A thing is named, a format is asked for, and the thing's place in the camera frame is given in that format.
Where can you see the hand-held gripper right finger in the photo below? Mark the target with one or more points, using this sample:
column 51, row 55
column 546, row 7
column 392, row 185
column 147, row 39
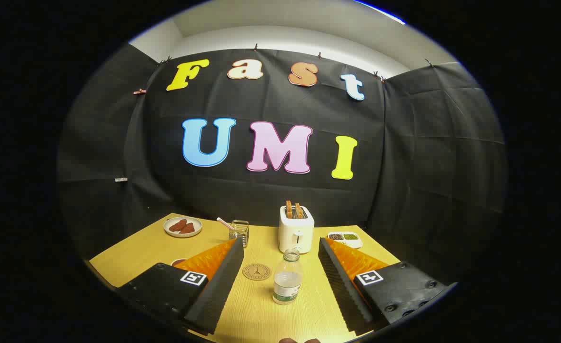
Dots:
column 340, row 286

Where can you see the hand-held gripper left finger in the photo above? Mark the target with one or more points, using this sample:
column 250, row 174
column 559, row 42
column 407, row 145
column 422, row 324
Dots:
column 218, row 290

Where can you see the round wooden coaster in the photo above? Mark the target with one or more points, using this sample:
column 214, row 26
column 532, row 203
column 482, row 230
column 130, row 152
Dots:
column 256, row 271

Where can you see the clear plastic juice bottle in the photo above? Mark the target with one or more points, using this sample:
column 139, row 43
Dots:
column 287, row 278

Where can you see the white divided seed dish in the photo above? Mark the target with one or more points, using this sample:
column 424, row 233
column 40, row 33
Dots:
column 345, row 238

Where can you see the wooden table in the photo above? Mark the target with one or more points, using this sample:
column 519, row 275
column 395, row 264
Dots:
column 261, row 314

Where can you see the white round plate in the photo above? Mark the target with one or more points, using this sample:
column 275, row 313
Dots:
column 183, row 235

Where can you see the red striped straw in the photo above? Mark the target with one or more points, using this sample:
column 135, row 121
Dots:
column 224, row 223

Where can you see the white toaster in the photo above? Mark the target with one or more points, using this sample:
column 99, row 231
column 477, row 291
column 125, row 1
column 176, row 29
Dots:
column 296, row 233

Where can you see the red meat piece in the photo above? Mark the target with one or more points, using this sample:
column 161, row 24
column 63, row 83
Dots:
column 178, row 225
column 188, row 228

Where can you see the toast slice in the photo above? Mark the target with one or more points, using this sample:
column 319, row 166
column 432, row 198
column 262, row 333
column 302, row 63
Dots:
column 288, row 208
column 299, row 210

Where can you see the pink cloth clip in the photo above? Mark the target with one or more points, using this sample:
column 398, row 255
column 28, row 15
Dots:
column 139, row 91

